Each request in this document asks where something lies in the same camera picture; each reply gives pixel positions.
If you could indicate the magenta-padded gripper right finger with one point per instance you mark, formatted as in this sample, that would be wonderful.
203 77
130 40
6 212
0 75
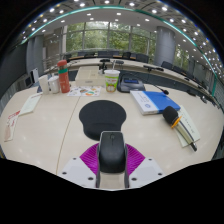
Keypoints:
145 171

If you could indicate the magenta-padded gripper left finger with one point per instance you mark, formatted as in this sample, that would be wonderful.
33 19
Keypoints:
78 171

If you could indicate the black computer mouse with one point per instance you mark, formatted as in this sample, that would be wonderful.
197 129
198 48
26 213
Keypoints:
112 151

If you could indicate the black mouse pad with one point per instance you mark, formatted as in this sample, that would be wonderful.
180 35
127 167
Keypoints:
101 116

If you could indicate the white paper sheet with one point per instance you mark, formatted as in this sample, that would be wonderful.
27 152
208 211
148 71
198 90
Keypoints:
192 128

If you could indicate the blue and white book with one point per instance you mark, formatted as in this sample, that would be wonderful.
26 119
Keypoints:
156 101

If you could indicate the colourful printed leaflet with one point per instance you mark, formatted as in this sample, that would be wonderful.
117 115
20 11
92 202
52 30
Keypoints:
83 91

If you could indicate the black gooseneck microphone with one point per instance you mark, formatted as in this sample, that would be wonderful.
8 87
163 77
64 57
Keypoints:
165 92

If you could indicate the white printed booklet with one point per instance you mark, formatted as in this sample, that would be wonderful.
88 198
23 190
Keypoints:
30 104

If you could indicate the dark desk phone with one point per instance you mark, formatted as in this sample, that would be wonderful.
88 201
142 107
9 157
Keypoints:
131 86

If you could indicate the white lidded mug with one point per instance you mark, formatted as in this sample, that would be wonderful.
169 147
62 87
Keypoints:
54 85

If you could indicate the red bottle with green band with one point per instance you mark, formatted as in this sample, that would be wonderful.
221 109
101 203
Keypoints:
64 80

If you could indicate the white paper cup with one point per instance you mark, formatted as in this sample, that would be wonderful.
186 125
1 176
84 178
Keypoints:
43 85

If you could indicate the beige cardboard box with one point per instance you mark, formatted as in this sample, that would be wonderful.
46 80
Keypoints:
88 77

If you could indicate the green-printed drink cup with straw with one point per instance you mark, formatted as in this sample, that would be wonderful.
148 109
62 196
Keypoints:
111 81

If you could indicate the dark office chairs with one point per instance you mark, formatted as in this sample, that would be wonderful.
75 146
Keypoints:
142 58

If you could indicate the ceiling lights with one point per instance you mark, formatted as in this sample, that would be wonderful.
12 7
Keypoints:
82 4

